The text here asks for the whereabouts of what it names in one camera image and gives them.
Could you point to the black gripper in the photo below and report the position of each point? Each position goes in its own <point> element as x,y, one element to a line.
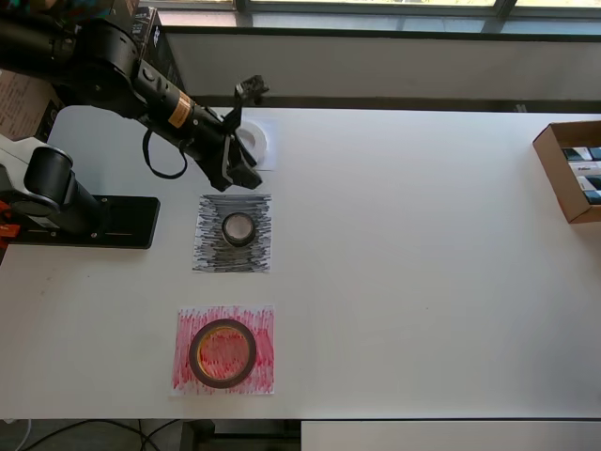
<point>213,141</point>

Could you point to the white tape roll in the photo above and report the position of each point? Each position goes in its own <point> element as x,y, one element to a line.
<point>258,138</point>

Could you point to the black tape roll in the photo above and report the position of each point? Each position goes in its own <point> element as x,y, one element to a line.
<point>237,242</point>

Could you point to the large brown tape roll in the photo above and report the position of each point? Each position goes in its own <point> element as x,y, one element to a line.
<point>224,383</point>

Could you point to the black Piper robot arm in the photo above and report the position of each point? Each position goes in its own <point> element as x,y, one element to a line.
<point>94,70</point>

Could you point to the plain white paper sheet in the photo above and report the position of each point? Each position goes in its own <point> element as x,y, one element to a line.
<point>273,141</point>

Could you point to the black scribbled paper sheet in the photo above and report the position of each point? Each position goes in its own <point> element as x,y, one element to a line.
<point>206,253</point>

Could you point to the black printed carton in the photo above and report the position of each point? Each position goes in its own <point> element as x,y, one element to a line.
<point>164,56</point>
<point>143,23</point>

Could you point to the red scribbled paper sheet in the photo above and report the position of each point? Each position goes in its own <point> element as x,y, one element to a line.
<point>183,376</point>

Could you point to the tall brown GX760A cardboard box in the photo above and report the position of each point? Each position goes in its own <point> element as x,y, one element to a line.
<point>23,103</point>

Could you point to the orange table clamp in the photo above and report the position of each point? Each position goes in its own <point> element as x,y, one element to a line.
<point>9,231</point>

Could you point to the open brown cardboard tray box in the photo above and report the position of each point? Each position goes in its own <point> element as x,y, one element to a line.
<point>551,160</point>

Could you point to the white board panel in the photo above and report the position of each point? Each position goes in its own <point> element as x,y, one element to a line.
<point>446,437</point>

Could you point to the small black white carton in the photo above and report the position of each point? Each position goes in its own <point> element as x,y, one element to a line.
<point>587,168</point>
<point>580,153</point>
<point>594,197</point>
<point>591,183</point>

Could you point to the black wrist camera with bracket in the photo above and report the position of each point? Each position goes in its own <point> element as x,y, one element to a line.
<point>251,89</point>

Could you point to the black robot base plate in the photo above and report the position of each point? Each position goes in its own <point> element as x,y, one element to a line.
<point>131,225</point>

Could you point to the black table leg frame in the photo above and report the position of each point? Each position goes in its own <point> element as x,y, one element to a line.
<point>197,437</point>

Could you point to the dark window frame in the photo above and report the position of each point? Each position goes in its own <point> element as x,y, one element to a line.
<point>504,7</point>

